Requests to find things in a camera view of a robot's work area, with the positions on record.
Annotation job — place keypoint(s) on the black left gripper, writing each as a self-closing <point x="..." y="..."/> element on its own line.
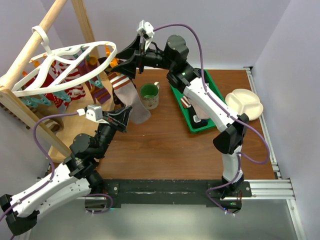
<point x="119" y="121"/>

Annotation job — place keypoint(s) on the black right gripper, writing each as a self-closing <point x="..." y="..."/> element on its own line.
<point x="133" y="51"/>

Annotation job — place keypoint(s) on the grey red striped sock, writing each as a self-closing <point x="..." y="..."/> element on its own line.
<point x="126" y="92"/>
<point x="189" y="104"/>

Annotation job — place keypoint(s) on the maroon purple sock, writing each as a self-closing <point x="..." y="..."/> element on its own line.
<point x="97" y="90"/>

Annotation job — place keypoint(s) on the black white striped sock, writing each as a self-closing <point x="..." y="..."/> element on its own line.
<point x="197" y="123"/>

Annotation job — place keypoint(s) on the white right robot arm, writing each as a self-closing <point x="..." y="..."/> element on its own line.
<point x="229" y="142"/>

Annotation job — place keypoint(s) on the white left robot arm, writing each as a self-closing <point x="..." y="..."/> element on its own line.
<point x="75" y="177"/>

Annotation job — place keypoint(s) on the white oval sock hanger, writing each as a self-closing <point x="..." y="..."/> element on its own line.
<point x="72" y="56"/>

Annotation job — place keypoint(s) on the green ceramic mug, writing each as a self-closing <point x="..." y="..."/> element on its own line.
<point x="149" y="93"/>

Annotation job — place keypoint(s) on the green plastic tray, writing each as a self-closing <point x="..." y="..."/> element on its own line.
<point x="200" y="102"/>

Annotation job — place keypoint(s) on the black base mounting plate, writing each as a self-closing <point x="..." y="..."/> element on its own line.
<point x="174" y="192"/>

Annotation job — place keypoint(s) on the cream divided plate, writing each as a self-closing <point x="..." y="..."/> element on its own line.
<point x="244" y="101"/>

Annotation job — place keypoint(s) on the wooden drying rack frame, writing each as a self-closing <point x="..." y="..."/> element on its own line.
<point x="12" y="87"/>

